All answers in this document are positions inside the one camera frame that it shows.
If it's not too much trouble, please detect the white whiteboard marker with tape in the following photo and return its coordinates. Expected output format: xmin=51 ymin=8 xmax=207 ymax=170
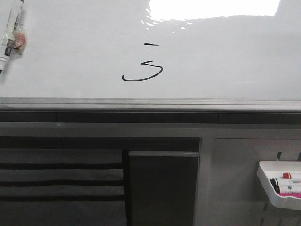
xmin=0 ymin=0 xmax=24 ymax=73

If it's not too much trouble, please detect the dark grey panel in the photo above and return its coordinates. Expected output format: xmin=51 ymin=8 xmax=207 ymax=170
xmin=130 ymin=156 xmax=198 ymax=226

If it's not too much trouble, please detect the grey striped fabric organizer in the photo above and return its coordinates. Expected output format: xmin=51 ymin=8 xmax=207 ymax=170
xmin=0 ymin=149 xmax=132 ymax=226

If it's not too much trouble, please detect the black capped marker upper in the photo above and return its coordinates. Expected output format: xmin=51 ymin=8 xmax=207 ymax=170
xmin=270 ymin=178 xmax=301 ymax=186

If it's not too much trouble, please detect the black capped marker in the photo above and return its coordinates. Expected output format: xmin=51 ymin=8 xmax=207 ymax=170
xmin=273 ymin=185 xmax=301 ymax=194
xmin=270 ymin=178 xmax=301 ymax=186

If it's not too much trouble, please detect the red capped marker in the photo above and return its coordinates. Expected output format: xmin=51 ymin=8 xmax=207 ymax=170
xmin=282 ymin=172 xmax=301 ymax=180

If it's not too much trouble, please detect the white plastic marker tray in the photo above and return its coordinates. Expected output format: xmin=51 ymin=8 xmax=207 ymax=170
xmin=257 ymin=161 xmax=301 ymax=210

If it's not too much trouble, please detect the black capped marker lower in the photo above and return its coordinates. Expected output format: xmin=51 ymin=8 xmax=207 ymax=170
xmin=273 ymin=185 xmax=301 ymax=194

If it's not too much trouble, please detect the pink eraser block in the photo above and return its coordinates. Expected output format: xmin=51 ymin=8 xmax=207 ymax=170
xmin=279 ymin=193 xmax=301 ymax=198

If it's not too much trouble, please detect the white whiteboard with metal frame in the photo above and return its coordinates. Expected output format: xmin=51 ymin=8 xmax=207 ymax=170
xmin=0 ymin=0 xmax=301 ymax=112

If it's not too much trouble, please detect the black wall hook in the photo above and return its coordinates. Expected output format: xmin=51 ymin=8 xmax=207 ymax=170
xmin=276 ymin=152 xmax=282 ymax=161

